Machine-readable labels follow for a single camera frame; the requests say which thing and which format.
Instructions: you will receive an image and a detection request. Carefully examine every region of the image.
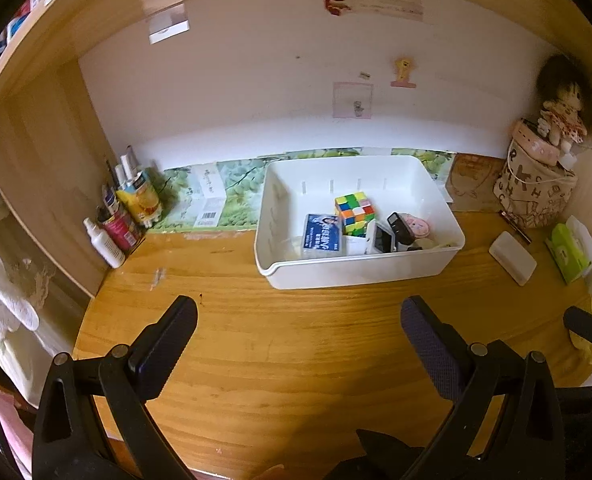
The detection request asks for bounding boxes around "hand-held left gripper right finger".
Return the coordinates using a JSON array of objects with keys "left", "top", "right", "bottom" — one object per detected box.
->
[{"left": 400, "top": 296, "right": 567, "bottom": 480}]

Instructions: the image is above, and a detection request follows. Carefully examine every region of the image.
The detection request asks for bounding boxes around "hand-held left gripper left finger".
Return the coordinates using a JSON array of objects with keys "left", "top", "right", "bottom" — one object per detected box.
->
[{"left": 32, "top": 296, "right": 199, "bottom": 480}]

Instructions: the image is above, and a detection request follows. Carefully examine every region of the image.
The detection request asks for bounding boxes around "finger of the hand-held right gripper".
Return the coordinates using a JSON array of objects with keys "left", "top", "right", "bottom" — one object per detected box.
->
[{"left": 563, "top": 306, "right": 592, "bottom": 348}]

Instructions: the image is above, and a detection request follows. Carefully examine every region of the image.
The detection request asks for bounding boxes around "white plastic storage bin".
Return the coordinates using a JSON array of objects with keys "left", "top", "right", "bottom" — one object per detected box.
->
[{"left": 254, "top": 155, "right": 466, "bottom": 291}]

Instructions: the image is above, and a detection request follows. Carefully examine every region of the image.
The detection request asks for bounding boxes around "white power adapter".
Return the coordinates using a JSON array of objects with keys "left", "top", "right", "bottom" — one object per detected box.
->
[{"left": 365, "top": 220, "right": 397, "bottom": 256}]

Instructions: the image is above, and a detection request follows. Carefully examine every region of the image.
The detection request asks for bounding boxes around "small black charger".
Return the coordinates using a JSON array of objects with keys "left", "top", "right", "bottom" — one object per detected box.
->
[{"left": 387, "top": 212, "right": 411, "bottom": 248}]

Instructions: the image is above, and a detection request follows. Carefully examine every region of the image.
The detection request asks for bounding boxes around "blue and white packet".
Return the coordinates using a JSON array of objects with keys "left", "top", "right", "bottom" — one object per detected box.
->
[{"left": 301, "top": 213, "right": 349, "bottom": 260}]

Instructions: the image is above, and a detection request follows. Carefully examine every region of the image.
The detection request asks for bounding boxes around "colourful puzzle cube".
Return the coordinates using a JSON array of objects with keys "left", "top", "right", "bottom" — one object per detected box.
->
[{"left": 334, "top": 191, "right": 378, "bottom": 237}]

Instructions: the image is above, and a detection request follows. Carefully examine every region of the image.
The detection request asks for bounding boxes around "yellow toy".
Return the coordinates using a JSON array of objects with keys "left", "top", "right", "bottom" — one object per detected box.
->
[{"left": 571, "top": 292, "right": 592, "bottom": 363}]

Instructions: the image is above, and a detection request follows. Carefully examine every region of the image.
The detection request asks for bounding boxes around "green tissue pack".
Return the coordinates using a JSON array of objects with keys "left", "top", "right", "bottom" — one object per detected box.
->
[{"left": 545, "top": 216, "right": 592, "bottom": 285}]

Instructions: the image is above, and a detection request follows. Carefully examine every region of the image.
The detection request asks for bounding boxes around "white rectangular box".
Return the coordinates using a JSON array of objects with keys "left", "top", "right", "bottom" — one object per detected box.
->
[{"left": 489, "top": 231, "right": 538, "bottom": 287}]

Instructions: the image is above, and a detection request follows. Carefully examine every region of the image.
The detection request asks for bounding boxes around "white spray bottle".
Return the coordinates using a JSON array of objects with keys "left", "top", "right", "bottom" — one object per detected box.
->
[{"left": 83, "top": 217, "right": 126, "bottom": 269}]

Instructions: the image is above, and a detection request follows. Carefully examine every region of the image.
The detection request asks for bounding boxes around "red can pen holder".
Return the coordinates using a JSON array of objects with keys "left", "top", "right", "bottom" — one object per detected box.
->
[{"left": 100, "top": 200, "right": 144, "bottom": 253}]

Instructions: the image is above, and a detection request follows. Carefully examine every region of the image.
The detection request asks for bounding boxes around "black pen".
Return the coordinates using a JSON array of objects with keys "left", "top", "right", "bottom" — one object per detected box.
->
[{"left": 498, "top": 210, "right": 532, "bottom": 245}]

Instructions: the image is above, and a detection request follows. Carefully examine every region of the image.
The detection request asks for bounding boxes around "yellow can pen holder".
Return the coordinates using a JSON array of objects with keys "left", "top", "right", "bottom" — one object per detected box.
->
[{"left": 117, "top": 167, "right": 163, "bottom": 228}]

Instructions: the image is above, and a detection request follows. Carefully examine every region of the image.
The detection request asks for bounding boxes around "letter print fabric bag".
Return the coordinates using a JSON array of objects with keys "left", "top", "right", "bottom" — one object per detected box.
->
[{"left": 493, "top": 137, "right": 577, "bottom": 228}]

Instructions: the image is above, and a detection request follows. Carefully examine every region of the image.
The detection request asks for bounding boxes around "brown cartoon paper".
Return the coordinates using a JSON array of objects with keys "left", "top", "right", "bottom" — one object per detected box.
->
[{"left": 446, "top": 154, "right": 507, "bottom": 213}]

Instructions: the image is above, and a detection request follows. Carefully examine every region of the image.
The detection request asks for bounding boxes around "grape print mat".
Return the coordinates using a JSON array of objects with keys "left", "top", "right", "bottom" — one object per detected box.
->
[{"left": 146, "top": 147, "right": 454, "bottom": 233}]

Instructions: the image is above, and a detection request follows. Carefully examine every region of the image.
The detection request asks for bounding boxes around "pink cloth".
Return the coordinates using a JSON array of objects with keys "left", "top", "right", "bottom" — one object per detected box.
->
[{"left": 0, "top": 390, "right": 26, "bottom": 480}]

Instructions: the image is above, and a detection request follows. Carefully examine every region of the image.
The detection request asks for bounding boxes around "pink pencil case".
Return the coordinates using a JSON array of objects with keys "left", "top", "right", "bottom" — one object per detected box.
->
[{"left": 511, "top": 119, "right": 562, "bottom": 165}]

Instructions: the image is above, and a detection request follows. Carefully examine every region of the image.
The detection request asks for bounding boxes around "brown haired doll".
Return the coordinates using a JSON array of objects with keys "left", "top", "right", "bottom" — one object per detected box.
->
[{"left": 535, "top": 54, "right": 591, "bottom": 153}]

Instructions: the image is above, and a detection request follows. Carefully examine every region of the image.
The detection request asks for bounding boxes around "wooden bookshelf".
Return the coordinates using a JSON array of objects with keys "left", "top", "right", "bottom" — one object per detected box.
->
[{"left": 0, "top": 0, "right": 592, "bottom": 321}]

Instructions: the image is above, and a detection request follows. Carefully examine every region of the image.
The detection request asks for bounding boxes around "pink square sticker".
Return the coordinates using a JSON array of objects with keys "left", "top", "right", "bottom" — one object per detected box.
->
[{"left": 332, "top": 81, "right": 374, "bottom": 120}]

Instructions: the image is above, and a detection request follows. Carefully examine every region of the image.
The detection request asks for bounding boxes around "yellow character sticker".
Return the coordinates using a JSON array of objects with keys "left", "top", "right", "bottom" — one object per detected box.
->
[{"left": 391, "top": 57, "right": 417, "bottom": 88}]

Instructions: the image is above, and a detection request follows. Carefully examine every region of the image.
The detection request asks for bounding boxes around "clear tape patch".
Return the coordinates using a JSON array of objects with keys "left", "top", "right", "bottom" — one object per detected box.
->
[{"left": 143, "top": 0, "right": 189, "bottom": 45}]

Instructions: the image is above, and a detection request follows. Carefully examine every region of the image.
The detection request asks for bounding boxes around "taped paper strip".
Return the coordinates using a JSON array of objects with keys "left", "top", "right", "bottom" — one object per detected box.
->
[{"left": 348, "top": 0, "right": 423, "bottom": 22}]

